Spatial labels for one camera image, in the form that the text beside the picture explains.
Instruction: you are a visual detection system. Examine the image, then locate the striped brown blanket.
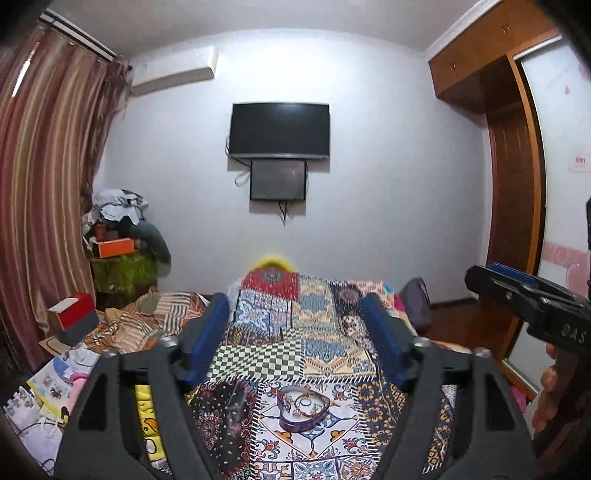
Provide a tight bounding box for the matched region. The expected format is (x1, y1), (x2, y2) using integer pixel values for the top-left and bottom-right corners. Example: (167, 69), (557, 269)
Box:
(83, 289), (208, 354)

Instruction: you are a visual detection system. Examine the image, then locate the purple heart-shaped tin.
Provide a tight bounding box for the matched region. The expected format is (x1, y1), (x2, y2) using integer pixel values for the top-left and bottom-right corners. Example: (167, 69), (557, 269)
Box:
(276, 385), (332, 433)

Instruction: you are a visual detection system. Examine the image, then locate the pile of clothes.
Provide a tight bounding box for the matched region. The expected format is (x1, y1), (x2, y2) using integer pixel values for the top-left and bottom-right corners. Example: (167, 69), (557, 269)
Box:
(82, 188), (172, 278)

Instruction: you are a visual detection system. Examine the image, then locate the striped curtain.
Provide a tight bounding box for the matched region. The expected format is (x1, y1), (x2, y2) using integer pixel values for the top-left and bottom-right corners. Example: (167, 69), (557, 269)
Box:
(1, 23), (128, 369)

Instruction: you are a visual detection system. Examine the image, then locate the colourful patchwork bedspread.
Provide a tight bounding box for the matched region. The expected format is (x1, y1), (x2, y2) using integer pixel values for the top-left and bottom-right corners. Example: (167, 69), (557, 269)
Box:
(184, 268), (459, 480)

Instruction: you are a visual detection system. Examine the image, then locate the dark transparent tin lid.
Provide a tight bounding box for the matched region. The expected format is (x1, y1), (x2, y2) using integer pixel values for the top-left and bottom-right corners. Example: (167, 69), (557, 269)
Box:
(215, 380), (257, 479)

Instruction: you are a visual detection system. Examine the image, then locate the black wall television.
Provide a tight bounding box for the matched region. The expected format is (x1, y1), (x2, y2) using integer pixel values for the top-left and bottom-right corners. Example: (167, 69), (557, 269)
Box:
(228, 102), (331, 160)

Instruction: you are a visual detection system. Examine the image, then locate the red and white box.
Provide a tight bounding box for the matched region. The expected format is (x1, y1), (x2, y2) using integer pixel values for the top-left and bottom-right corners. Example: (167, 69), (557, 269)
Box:
(47, 292), (99, 347)

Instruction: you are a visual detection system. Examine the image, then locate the small wall monitor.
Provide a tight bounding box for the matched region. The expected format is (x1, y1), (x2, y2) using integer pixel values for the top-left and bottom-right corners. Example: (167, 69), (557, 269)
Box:
(249, 160), (308, 202)

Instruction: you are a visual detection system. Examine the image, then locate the green patterned box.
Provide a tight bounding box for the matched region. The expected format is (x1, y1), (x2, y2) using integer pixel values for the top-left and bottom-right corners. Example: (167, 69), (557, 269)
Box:
(90, 252), (157, 310)

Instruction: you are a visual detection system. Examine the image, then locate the orange box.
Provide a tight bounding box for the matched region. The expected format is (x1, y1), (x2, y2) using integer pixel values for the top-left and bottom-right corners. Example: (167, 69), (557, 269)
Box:
(92, 238), (135, 259)

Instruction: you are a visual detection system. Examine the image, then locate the wooden door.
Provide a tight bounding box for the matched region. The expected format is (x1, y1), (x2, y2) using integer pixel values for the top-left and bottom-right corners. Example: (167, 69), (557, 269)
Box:
(484, 108), (539, 361)

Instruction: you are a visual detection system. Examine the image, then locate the yellow duck towel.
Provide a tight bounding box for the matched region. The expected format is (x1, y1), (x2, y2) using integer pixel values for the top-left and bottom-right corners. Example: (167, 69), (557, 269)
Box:
(134, 385), (166, 469)

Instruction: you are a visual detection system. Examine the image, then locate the white air conditioner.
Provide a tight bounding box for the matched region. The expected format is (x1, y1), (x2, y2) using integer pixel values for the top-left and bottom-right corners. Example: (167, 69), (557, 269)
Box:
(131, 46), (218, 96)

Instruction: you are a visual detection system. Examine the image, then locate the right hand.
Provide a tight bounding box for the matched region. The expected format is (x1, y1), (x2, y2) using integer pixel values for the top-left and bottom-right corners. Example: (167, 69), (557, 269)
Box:
(531, 365), (559, 432)

